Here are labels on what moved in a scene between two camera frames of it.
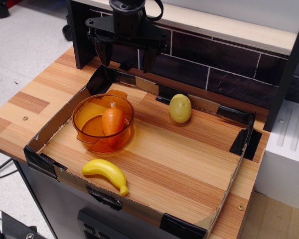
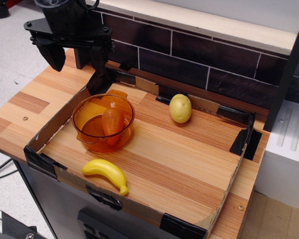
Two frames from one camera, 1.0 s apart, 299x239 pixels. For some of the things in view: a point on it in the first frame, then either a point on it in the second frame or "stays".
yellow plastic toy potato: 180,107 stays
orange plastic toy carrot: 112,123 stays
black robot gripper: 130,25 → 71,23
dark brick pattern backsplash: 248,72 stays
